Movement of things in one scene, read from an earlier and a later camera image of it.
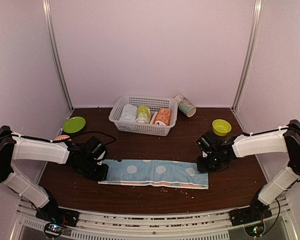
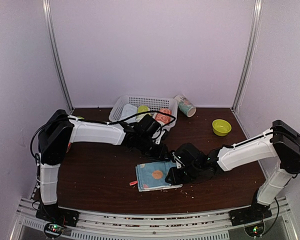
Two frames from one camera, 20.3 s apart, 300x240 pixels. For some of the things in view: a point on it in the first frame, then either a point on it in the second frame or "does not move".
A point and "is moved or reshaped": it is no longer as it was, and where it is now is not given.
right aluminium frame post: [258, 10] does not move
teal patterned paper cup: [185, 106] does not move
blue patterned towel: [156, 173] is moved or reshaped
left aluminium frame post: [56, 52] does not move
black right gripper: [202, 168] → [175, 179]
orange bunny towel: [163, 115] does not move
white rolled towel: [129, 113] does not move
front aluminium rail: [215, 225] does not move
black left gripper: [101, 176] → [160, 155]
